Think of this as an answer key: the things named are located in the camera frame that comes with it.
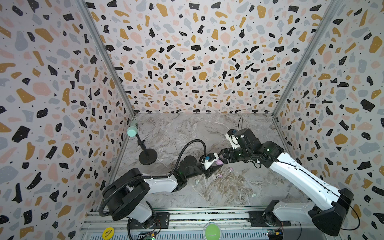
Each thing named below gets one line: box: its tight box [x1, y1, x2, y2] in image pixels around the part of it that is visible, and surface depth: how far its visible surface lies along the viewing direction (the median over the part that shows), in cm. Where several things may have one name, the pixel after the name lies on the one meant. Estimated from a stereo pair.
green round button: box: [203, 222, 222, 240], surface depth 71 cm
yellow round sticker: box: [102, 227, 115, 240], surface depth 71 cm
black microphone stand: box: [135, 123, 158, 166], surface depth 97 cm
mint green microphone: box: [126, 120, 138, 138], surface depth 68 cm
